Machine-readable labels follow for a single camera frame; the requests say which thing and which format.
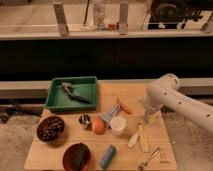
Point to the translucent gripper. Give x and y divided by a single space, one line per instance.
151 118

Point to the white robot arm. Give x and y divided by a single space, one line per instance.
164 92

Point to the white paper cup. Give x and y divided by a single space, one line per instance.
118 125

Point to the orange carrot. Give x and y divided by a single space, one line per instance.
124 107

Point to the wooden board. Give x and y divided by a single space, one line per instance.
48 156

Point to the orange ball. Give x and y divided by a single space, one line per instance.
98 126

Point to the green plastic tray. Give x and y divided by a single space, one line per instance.
57 100

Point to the red bowl with dark item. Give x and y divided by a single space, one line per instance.
76 158

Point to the dark tool in tray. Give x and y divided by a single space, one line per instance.
67 87

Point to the dark bowl of beads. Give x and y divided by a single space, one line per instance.
50 128

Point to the blue-grey handled tool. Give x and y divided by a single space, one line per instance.
107 117

